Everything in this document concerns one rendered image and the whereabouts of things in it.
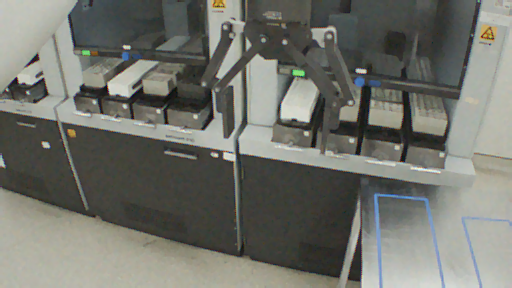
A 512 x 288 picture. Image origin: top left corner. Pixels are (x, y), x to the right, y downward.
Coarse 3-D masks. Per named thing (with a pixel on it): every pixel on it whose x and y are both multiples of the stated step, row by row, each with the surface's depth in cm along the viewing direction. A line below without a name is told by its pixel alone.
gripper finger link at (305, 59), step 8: (280, 40) 44; (288, 40) 44; (288, 48) 44; (296, 48) 44; (304, 48) 47; (296, 56) 45; (304, 56) 45; (312, 56) 47; (304, 64) 45; (312, 64) 46; (312, 72) 46; (320, 72) 47; (312, 80) 46; (320, 80) 46; (328, 80) 47; (320, 88) 47; (328, 88) 46; (336, 88) 48; (328, 96) 47; (336, 104) 47
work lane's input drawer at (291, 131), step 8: (320, 96) 150; (320, 104) 145; (280, 112) 139; (320, 112) 146; (280, 120) 132; (288, 120) 132; (296, 120) 132; (312, 120) 134; (280, 128) 132; (288, 128) 131; (296, 128) 130; (304, 128) 130; (312, 128) 130; (280, 136) 133; (288, 136) 133; (296, 136) 132; (304, 136) 131; (312, 136) 131; (288, 144) 132; (296, 144) 133; (304, 144) 132
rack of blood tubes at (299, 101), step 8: (304, 80) 149; (296, 88) 143; (304, 88) 143; (312, 88) 143; (288, 96) 138; (296, 96) 137; (304, 96) 138; (312, 96) 137; (288, 104) 132; (296, 104) 133; (304, 104) 132; (312, 104) 144; (288, 112) 132; (296, 112) 131; (304, 112) 130; (312, 112) 137; (304, 120) 132
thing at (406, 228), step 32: (384, 192) 100; (416, 192) 100; (448, 192) 99; (480, 192) 99; (352, 224) 113; (384, 224) 90; (416, 224) 90; (448, 224) 89; (480, 224) 89; (352, 256) 120; (384, 256) 82; (416, 256) 81; (448, 256) 81; (480, 256) 80
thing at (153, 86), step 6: (144, 78) 147; (150, 78) 147; (144, 84) 148; (150, 84) 147; (156, 84) 146; (162, 84) 145; (168, 84) 146; (144, 90) 149; (150, 90) 148; (156, 90) 148; (162, 90) 147; (168, 90) 146
